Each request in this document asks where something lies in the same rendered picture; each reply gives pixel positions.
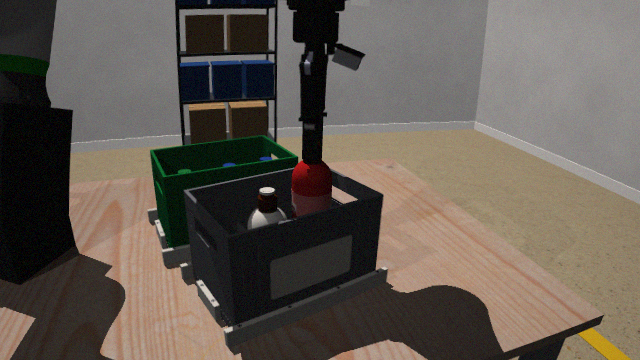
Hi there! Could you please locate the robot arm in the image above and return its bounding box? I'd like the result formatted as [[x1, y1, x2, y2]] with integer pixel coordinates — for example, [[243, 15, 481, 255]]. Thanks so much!
[[0, 0, 365, 107]]

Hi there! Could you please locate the red bottle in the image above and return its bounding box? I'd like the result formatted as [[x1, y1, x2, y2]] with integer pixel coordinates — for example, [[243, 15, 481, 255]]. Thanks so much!
[[292, 147, 332, 218]]

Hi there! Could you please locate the dark grey plastic crate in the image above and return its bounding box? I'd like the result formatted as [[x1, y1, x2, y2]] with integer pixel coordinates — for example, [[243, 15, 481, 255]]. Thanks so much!
[[190, 167, 384, 328]]

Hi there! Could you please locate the green crate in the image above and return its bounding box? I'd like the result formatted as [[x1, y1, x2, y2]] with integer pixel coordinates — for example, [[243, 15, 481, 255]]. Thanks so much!
[[153, 135, 298, 248]]

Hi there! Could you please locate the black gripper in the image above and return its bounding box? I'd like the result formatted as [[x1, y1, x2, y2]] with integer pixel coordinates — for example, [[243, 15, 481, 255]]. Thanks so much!
[[293, 11, 339, 160]]

